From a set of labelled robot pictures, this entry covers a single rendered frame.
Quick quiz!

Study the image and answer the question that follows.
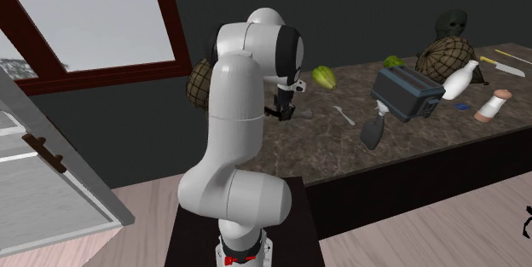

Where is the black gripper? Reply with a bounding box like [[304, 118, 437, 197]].
[[264, 90, 297, 122]]

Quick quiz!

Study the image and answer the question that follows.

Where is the green ribbed fruit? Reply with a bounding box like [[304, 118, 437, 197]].
[[383, 55, 407, 69], [311, 65, 338, 91]]

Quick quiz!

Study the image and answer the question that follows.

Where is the small brown netted ball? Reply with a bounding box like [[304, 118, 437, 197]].
[[185, 57, 214, 112]]

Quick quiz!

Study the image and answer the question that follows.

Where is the dark robot stand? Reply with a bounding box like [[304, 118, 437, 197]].
[[164, 176, 326, 267]]

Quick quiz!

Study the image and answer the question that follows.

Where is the dark blue toaster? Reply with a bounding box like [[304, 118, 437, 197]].
[[370, 65, 447, 124]]

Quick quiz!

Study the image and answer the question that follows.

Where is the large brown netted sack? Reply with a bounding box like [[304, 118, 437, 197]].
[[414, 36, 489, 87]]

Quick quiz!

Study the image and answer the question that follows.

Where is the white bottle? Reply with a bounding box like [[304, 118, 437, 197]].
[[442, 59, 480, 102]]

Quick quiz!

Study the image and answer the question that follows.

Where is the dark green skull figure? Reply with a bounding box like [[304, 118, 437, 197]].
[[434, 9, 469, 41]]

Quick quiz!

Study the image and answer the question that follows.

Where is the red-framed window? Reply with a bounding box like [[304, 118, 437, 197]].
[[0, 0, 194, 97]]

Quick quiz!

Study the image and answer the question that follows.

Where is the white and brown pepper mill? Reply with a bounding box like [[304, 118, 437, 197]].
[[473, 89, 513, 124]]

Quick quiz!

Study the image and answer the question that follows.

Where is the thin yellow stick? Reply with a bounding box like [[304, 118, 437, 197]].
[[494, 49, 532, 66]]

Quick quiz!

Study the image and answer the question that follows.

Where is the black object on floor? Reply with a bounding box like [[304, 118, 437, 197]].
[[522, 205, 532, 239]]

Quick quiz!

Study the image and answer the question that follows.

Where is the yellow-handled kitchen knife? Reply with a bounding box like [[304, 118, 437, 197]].
[[479, 55, 527, 78]]

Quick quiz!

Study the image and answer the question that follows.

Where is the grey door with brown handle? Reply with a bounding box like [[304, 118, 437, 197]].
[[0, 66, 136, 258]]

